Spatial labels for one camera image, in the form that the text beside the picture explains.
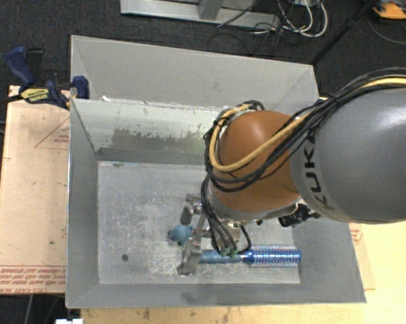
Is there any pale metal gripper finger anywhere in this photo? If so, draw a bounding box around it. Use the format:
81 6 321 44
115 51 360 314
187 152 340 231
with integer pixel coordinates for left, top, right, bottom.
175 237 204 277
179 192 204 228

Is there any small teal toy animal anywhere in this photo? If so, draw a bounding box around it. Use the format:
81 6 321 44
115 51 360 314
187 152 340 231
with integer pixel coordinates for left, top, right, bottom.
167 223 195 247

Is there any blue hairbrush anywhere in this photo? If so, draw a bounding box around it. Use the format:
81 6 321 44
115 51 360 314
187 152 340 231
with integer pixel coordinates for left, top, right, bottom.
198 238 303 272

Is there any grey metal bin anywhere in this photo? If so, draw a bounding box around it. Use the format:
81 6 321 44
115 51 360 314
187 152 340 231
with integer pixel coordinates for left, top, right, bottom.
50 34 386 324

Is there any black cylinder on white bracket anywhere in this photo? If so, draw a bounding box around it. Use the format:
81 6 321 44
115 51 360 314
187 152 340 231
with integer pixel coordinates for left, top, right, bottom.
277 201 322 231

